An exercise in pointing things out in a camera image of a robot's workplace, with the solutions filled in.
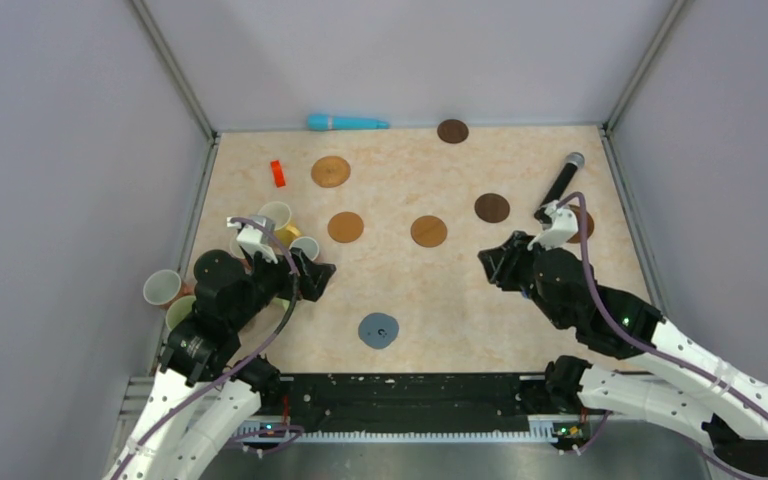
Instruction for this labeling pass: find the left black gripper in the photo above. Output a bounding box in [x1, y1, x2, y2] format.
[231, 243, 335, 329]

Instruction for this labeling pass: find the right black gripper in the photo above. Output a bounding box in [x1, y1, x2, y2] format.
[478, 230, 568, 329]

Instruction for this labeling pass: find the dark wooden coaster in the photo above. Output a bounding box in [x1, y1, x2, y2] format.
[474, 193, 510, 224]
[437, 119, 469, 144]

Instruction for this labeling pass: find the light wooden coaster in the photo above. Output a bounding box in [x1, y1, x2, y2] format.
[410, 215, 448, 248]
[327, 211, 365, 243]

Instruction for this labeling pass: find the woven rattan coaster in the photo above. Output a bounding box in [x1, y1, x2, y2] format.
[311, 155, 351, 188]

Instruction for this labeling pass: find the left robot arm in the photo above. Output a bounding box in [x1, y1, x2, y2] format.
[105, 248, 337, 479]

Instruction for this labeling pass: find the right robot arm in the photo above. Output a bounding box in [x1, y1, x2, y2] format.
[478, 231, 768, 478]

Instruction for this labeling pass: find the grey silicone coaster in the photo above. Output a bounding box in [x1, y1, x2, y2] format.
[358, 312, 400, 350]

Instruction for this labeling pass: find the brown grooved coaster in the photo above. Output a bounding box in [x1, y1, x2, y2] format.
[568, 205, 595, 244]

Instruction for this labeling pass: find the pink printed mug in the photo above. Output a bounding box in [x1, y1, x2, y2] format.
[290, 236, 321, 261]

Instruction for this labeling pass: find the red block near cups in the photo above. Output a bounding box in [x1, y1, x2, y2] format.
[270, 160, 286, 188]

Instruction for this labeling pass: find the black microphone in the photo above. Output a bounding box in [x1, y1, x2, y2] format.
[534, 152, 585, 225]

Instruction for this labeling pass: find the pale green mug off table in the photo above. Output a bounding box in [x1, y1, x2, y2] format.
[164, 295, 196, 331]

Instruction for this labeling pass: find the turquoise microphone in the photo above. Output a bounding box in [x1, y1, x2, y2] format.
[306, 114, 390, 131]

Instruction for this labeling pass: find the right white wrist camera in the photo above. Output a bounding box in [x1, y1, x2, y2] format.
[527, 201, 579, 251]

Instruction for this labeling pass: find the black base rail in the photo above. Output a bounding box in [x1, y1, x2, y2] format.
[239, 373, 600, 451]

